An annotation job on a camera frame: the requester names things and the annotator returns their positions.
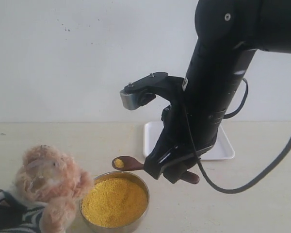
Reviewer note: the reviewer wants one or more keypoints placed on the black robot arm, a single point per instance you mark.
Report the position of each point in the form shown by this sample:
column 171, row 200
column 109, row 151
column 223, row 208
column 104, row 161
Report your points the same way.
column 229, row 34

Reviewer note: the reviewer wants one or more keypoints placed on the dark brown wooden spoon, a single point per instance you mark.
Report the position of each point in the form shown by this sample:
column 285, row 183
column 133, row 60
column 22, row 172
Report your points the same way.
column 128, row 163

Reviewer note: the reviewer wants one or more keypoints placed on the tan teddy bear striped sweater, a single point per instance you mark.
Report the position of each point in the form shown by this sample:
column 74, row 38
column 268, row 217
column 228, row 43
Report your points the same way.
column 49, row 184

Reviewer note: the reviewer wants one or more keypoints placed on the steel bowl of yellow millet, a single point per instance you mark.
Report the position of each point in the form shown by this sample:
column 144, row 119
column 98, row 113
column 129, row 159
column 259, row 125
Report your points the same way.
column 117, row 203

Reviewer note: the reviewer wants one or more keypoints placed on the white rectangular plastic tray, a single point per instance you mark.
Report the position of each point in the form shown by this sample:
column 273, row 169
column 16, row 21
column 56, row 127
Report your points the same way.
column 222, row 149

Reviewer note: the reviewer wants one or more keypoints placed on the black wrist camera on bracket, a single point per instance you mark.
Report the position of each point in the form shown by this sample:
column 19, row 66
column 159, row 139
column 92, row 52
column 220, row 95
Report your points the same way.
column 144, row 90

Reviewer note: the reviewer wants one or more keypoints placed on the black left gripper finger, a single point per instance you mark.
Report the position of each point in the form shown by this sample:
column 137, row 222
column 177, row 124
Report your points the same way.
column 11, row 215

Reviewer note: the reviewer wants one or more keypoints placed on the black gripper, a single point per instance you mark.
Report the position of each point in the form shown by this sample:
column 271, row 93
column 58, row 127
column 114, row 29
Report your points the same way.
column 183, row 130

